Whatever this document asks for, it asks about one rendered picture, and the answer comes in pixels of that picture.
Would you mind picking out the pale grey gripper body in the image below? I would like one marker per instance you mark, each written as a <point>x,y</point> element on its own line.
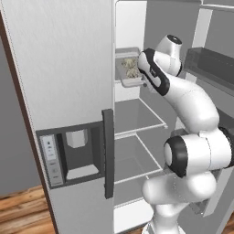
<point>146,84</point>

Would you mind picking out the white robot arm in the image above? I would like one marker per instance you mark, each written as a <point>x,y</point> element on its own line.
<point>195,103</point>

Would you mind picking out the clear tupperware container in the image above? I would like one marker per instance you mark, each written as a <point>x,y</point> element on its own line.
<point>129,81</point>

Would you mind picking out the glass fridge shelf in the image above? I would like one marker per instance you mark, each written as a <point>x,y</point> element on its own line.
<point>134,115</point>
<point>126,192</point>
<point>131,158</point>

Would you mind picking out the grey fridge body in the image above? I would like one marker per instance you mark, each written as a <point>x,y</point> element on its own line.
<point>129,27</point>

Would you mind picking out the grey fridge door with dispenser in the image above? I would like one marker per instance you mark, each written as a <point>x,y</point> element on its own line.
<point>61,61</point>

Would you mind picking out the open grey fridge door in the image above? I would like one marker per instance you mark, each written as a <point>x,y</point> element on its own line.
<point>218,27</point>

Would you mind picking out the beige dumpling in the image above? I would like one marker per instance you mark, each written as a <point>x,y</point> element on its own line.
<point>128,62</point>
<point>132,72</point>

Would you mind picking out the dark clear door bin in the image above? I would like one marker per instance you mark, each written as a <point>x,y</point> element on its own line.
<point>210,65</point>

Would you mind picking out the water dispenser panel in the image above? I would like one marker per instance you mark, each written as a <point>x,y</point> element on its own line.
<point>73,152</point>

